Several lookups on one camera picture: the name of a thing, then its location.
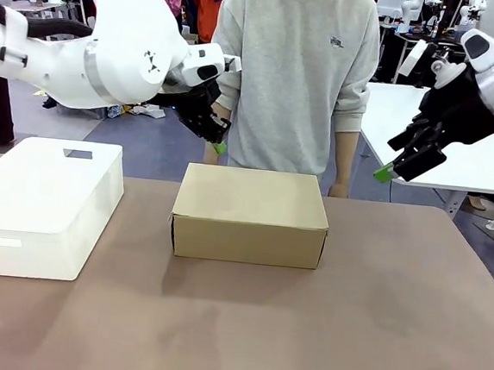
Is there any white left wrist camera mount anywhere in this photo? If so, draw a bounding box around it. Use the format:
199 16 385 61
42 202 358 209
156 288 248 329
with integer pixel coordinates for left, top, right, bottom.
222 54 245 76

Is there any white plastic storage box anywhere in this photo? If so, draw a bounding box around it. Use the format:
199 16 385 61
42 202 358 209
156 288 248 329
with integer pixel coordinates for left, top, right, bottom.
0 133 129 288

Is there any white background table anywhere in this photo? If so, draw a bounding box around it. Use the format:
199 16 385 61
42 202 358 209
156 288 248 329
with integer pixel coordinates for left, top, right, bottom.
349 80 494 232

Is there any person's left hand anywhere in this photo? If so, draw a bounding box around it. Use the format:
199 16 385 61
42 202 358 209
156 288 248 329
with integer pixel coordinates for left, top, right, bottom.
327 182 352 200

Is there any orange hanging garment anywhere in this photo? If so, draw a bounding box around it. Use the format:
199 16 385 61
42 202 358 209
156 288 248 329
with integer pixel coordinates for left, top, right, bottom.
191 0 239 47

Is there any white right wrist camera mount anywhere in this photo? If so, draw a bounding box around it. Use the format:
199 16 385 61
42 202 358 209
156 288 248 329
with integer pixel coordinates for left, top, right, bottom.
395 36 472 91

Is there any person in grey sweatshirt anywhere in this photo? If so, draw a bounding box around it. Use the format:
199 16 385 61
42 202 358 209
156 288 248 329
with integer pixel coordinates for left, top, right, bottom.
199 0 385 182

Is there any person's right hand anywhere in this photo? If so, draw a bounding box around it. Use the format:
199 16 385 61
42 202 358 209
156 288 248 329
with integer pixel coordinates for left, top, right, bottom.
202 140 222 166

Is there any black background desk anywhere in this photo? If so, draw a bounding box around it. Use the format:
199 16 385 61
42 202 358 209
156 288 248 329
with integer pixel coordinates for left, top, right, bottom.
373 21 466 91

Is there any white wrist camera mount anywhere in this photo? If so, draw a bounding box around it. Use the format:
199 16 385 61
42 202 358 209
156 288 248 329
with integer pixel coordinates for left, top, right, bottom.
222 54 245 76
395 36 472 91

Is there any person's left forearm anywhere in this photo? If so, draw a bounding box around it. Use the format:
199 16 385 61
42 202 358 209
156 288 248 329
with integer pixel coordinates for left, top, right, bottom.
330 129 361 188

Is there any brown cardboard shoe box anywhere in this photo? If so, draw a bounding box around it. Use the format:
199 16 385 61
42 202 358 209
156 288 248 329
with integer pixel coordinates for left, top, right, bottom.
166 160 335 273

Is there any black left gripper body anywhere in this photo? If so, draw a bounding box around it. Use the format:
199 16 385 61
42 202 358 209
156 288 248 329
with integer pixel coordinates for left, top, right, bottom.
176 76 225 127

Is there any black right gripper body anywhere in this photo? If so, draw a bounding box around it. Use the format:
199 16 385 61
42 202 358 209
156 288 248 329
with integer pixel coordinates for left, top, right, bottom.
413 63 494 150

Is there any person's right forearm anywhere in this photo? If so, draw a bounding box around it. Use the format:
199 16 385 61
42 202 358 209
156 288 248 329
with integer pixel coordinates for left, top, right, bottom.
209 102 234 127

